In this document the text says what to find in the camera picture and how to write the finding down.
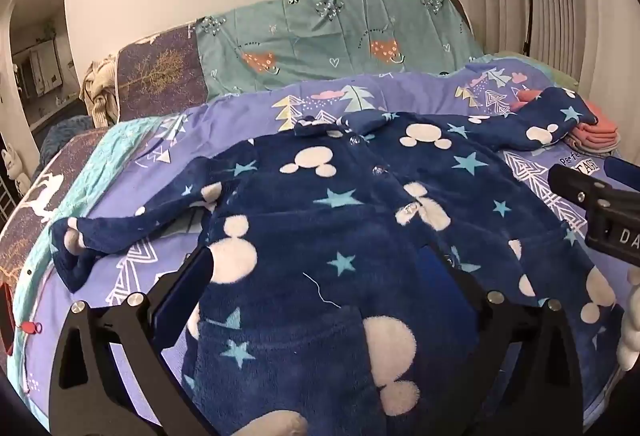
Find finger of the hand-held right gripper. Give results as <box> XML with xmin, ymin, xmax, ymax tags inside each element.
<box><xmin>603</xmin><ymin>156</ymin><xmax>640</xmax><ymax>193</ymax></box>
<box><xmin>547</xmin><ymin>163</ymin><xmax>617</xmax><ymax>207</ymax></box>

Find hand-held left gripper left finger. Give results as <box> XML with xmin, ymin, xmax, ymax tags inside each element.
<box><xmin>48</xmin><ymin>246</ymin><xmax>216</xmax><ymax>436</ymax></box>

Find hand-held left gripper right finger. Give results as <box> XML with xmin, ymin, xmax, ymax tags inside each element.
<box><xmin>418</xmin><ymin>243</ymin><xmax>586</xmax><ymax>436</ymax></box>

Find blue fleece star pajama top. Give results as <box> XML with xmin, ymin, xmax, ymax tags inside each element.
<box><xmin>50</xmin><ymin>87</ymin><xmax>628</xmax><ymax>436</ymax></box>

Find stack of pink folded clothes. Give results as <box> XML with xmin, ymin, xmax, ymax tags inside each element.
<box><xmin>515</xmin><ymin>86</ymin><xmax>622</xmax><ymax>151</ymax></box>

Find person's right hand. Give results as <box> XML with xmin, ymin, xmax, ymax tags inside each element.
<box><xmin>616</xmin><ymin>266</ymin><xmax>640</xmax><ymax>373</ymax></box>

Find light green cloth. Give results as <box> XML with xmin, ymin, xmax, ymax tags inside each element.
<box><xmin>492</xmin><ymin>50</ymin><xmax>583</xmax><ymax>90</ymax></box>

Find purple tree print bed sheet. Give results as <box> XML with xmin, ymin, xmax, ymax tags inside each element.
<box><xmin>20</xmin><ymin>58</ymin><xmax>640</xmax><ymax>436</ymax></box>

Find teal quilted blanket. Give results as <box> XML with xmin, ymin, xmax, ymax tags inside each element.
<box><xmin>10</xmin><ymin>118</ymin><xmax>167</xmax><ymax>369</ymax></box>

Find purple deer print blanket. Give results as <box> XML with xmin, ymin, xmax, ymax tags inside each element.
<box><xmin>0</xmin><ymin>126</ymin><xmax>108</xmax><ymax>287</ymax></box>

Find white pleated curtain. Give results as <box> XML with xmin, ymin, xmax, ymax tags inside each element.
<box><xmin>462</xmin><ymin>0</ymin><xmax>621</xmax><ymax>91</ymax></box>

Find dark blue fuzzy blanket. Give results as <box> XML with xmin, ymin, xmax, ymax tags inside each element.
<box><xmin>37</xmin><ymin>116</ymin><xmax>108</xmax><ymax>169</ymax></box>

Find white cat figurine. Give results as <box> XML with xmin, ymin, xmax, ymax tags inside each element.
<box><xmin>2</xmin><ymin>142</ymin><xmax>32</xmax><ymax>197</ymax></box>

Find cream knitted cloth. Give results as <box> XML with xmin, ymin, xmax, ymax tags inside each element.
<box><xmin>80</xmin><ymin>57</ymin><xmax>122</xmax><ymax>127</ymax></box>

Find teal printed sofa cover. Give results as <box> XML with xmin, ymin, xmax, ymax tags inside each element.
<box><xmin>195</xmin><ymin>0</ymin><xmax>487</xmax><ymax>97</ymax></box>

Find arched wall mirror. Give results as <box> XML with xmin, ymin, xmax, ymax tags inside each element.
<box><xmin>0</xmin><ymin>0</ymin><xmax>82</xmax><ymax>137</ymax></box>

